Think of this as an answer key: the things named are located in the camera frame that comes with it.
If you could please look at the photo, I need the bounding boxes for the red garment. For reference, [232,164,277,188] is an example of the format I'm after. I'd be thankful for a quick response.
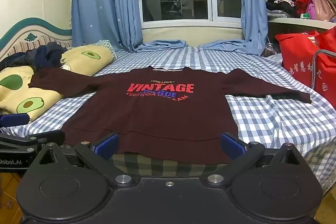
[296,0,315,17]

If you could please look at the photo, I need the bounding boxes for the dark folded clothes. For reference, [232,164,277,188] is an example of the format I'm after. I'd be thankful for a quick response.
[266,0,298,18]

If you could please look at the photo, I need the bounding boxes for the blue star print curtain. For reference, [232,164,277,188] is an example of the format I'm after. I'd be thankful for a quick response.
[199,0,270,57]
[71,0,187,53]

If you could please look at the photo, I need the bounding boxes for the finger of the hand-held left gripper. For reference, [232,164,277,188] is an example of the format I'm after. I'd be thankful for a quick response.
[0,113,30,128]
[0,131,65,147]

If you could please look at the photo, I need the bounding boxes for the pile of dark clothes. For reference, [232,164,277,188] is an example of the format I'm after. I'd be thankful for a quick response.
[0,42,68,73]

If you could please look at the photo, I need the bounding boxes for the pink handbag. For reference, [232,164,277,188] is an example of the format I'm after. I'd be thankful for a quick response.
[308,0,336,22]

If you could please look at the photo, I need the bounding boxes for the cream and teal headboard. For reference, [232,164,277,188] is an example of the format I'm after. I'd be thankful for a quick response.
[0,17,73,62]

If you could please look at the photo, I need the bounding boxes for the blue checked bed sheet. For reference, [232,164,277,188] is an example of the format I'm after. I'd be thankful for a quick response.
[0,43,336,189]

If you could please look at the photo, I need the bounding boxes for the yellow avocado print pillow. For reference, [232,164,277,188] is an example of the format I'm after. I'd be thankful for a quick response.
[0,66,64,123]
[60,39,117,77]

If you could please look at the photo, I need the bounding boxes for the red fabric bag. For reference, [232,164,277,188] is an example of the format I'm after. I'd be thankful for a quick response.
[275,27,336,107]

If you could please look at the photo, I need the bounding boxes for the maroon printed sweater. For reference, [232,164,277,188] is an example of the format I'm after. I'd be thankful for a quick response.
[28,66,312,165]

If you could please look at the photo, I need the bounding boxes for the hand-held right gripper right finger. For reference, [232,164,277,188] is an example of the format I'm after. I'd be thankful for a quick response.
[204,132,300,187]

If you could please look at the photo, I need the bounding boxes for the grey metal tube frame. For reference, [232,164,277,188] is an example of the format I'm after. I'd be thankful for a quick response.
[311,49,336,90]

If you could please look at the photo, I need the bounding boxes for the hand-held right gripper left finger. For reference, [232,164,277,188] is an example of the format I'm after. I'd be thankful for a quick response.
[39,133,135,187]

